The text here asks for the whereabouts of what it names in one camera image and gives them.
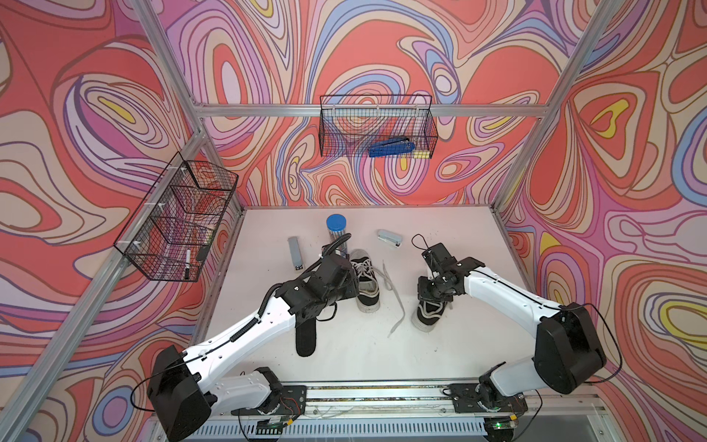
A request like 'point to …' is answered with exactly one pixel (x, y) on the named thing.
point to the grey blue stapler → (393, 238)
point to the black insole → (306, 338)
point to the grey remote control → (295, 252)
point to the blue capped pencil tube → (336, 224)
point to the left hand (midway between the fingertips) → (359, 283)
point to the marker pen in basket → (188, 263)
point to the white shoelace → (389, 286)
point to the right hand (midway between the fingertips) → (424, 302)
